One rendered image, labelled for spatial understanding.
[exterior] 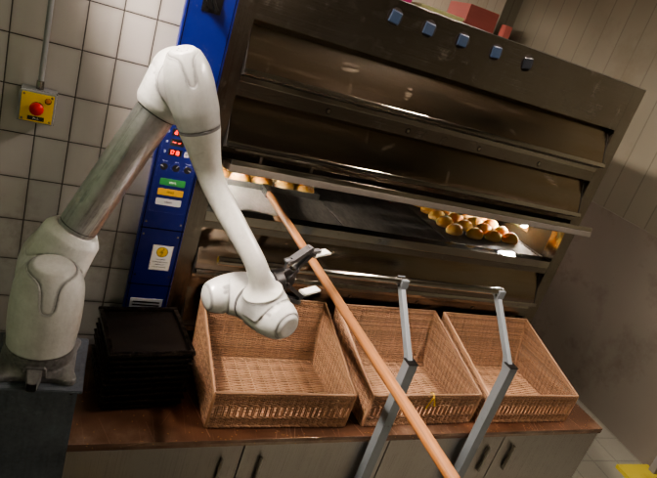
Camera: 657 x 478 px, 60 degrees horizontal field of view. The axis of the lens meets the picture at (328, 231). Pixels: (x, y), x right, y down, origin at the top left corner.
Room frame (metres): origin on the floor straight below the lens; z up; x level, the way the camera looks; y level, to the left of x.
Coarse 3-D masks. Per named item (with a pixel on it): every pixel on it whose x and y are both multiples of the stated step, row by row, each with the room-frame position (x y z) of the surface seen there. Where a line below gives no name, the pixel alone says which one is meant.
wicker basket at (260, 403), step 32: (224, 320) 2.02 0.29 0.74; (320, 320) 2.22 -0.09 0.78; (224, 352) 2.00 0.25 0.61; (256, 352) 2.07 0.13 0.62; (288, 352) 2.14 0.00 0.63; (320, 352) 2.15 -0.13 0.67; (224, 384) 1.84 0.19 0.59; (256, 384) 1.90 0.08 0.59; (288, 384) 1.97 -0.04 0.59; (320, 384) 2.04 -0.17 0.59; (352, 384) 1.87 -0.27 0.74; (224, 416) 1.62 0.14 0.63; (256, 416) 1.67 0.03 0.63; (288, 416) 1.72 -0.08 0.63; (320, 416) 1.78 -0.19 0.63
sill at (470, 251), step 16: (208, 208) 2.03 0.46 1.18; (256, 224) 2.10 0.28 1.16; (272, 224) 2.13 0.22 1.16; (304, 224) 2.20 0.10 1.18; (320, 224) 2.27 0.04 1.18; (352, 240) 2.30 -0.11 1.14; (368, 240) 2.34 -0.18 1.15; (384, 240) 2.37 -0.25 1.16; (400, 240) 2.41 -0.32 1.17; (416, 240) 2.47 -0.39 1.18; (432, 240) 2.54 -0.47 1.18; (464, 256) 2.59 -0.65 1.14; (480, 256) 2.63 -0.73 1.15; (496, 256) 2.67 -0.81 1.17; (512, 256) 2.72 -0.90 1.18; (528, 256) 2.81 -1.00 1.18
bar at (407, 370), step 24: (240, 264) 1.69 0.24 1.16; (456, 288) 2.11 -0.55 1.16; (480, 288) 2.17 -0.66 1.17; (408, 336) 1.87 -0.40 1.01; (504, 336) 2.11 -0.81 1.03; (408, 360) 1.82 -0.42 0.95; (504, 360) 2.06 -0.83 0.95; (408, 384) 1.80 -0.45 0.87; (504, 384) 2.02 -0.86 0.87; (384, 408) 1.82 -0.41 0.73; (384, 432) 1.80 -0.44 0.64; (480, 432) 2.02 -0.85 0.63
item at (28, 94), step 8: (24, 88) 1.65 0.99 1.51; (32, 88) 1.67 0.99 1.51; (24, 96) 1.64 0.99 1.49; (32, 96) 1.65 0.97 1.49; (40, 96) 1.66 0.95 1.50; (48, 96) 1.67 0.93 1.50; (56, 96) 1.68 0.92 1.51; (24, 104) 1.64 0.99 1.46; (56, 104) 1.72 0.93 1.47; (24, 112) 1.64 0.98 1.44; (48, 112) 1.67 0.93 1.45; (24, 120) 1.65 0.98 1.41; (32, 120) 1.66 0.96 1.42; (40, 120) 1.66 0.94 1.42; (48, 120) 1.67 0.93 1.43
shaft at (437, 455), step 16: (288, 224) 2.08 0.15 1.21; (320, 272) 1.74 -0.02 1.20; (336, 304) 1.58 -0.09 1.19; (352, 320) 1.49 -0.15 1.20; (368, 352) 1.36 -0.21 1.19; (384, 368) 1.30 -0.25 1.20; (400, 400) 1.19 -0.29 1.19; (416, 416) 1.14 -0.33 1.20; (416, 432) 1.11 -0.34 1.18; (432, 448) 1.05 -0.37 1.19; (448, 464) 1.01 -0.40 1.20
